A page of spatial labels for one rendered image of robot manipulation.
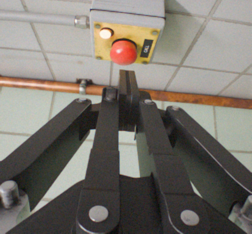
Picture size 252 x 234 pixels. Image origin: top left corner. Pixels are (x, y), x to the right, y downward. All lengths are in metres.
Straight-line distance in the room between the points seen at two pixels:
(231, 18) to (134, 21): 0.18
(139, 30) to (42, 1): 0.17
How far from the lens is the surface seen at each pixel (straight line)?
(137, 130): 0.16
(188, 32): 0.43
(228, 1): 0.39
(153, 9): 0.32
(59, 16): 0.37
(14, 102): 0.67
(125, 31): 0.31
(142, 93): 0.19
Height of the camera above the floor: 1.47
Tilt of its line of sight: 4 degrees down
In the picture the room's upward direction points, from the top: 85 degrees counter-clockwise
